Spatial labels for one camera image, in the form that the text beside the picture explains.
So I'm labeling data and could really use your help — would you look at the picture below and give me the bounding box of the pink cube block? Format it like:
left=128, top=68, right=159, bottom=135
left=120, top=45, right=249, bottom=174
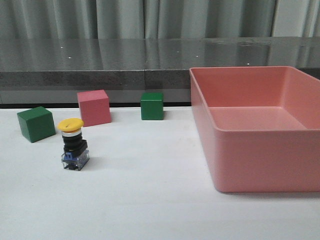
left=77, top=89, right=112, bottom=127

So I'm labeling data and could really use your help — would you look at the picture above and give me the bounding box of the green cube block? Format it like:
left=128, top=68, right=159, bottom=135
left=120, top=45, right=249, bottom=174
left=17, top=106, right=56, bottom=143
left=140, top=92, right=164, bottom=120

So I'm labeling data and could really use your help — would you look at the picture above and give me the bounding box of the grey curtain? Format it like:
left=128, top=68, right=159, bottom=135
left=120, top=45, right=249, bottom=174
left=0, top=0, right=320, bottom=39

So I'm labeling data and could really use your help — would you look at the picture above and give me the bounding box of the pink plastic bin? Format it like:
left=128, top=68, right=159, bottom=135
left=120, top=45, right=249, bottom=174
left=189, top=66, right=320, bottom=193

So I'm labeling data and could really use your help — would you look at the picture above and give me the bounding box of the green cube block left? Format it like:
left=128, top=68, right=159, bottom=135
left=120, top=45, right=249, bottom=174
left=17, top=106, right=56, bottom=143

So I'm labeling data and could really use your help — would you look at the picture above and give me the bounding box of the yellow push button switch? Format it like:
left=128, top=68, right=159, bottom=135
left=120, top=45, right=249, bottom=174
left=57, top=118, right=90, bottom=171

